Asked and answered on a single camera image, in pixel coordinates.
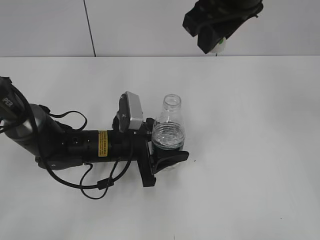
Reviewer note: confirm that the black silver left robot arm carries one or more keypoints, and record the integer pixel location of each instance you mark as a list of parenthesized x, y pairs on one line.
[(57, 146)]

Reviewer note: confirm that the white green-logo bottle cap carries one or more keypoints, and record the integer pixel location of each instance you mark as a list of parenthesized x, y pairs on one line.
[(219, 47)]

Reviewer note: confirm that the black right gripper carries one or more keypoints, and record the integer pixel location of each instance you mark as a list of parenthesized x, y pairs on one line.
[(208, 13)]

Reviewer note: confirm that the clear green-label water bottle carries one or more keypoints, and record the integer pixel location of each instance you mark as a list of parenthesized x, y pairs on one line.
[(169, 131)]

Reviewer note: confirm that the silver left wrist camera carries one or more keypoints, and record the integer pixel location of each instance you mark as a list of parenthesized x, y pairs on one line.
[(130, 113)]

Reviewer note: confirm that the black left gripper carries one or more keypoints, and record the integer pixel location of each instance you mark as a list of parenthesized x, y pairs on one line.
[(111, 146)]

